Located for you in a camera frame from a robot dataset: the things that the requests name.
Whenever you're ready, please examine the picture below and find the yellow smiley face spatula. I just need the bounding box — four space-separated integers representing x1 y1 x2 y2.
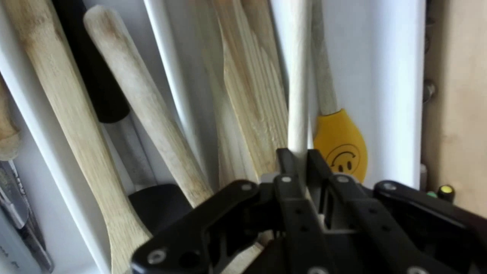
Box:
309 0 370 182

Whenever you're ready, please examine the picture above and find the wide wooden spatula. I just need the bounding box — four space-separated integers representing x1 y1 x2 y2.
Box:
210 0 280 179

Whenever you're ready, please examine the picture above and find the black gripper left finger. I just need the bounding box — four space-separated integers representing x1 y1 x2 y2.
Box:
129 147 327 274

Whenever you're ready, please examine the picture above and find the long wooden spoon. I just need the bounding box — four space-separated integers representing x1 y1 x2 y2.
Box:
0 0 154 274

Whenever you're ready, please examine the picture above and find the wooden drawer with grey front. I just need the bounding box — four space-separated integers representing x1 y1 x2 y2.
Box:
423 0 487 214

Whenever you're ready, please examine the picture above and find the black spatula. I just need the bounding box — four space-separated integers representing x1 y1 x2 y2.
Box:
52 0 196 237

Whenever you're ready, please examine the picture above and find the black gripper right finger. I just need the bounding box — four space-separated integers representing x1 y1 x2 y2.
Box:
305 147 487 274

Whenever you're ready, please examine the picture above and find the white plastic cutlery tray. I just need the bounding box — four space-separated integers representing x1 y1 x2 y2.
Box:
0 0 428 274

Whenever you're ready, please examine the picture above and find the thick handled wooden spoon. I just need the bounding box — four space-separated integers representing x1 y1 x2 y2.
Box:
82 4 215 208

